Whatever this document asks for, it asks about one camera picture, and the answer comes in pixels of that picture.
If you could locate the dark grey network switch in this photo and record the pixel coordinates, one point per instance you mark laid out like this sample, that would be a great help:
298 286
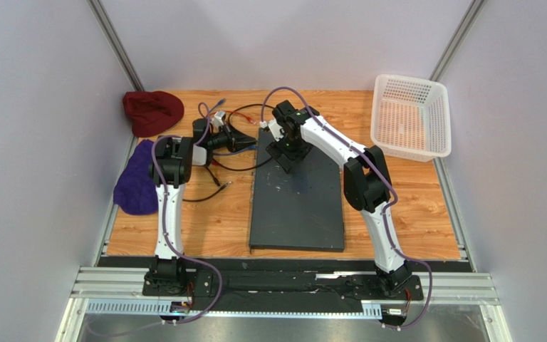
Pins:
299 210

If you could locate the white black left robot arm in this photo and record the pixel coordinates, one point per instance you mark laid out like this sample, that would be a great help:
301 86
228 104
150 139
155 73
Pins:
171 168

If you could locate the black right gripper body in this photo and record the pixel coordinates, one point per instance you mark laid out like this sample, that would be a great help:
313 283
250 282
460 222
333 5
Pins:
285 157

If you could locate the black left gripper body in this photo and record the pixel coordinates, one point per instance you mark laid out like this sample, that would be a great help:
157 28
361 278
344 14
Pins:
222 140

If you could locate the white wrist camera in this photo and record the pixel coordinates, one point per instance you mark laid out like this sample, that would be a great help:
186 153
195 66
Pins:
273 127
217 120

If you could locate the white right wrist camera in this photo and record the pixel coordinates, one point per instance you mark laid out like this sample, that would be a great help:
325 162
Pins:
273 127

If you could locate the dark red cloth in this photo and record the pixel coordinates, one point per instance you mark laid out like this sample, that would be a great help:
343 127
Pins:
152 113

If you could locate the purple cloth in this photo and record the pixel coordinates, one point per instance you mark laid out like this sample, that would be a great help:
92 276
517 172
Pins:
135 191

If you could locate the white plastic basket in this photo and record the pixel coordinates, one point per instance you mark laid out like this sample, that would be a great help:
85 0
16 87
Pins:
411 118

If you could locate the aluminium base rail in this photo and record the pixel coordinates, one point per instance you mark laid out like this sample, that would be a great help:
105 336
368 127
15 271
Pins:
106 290

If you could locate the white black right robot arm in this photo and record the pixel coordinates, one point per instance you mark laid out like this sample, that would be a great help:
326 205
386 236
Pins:
366 183

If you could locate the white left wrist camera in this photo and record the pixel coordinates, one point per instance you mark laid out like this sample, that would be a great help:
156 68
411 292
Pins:
217 120

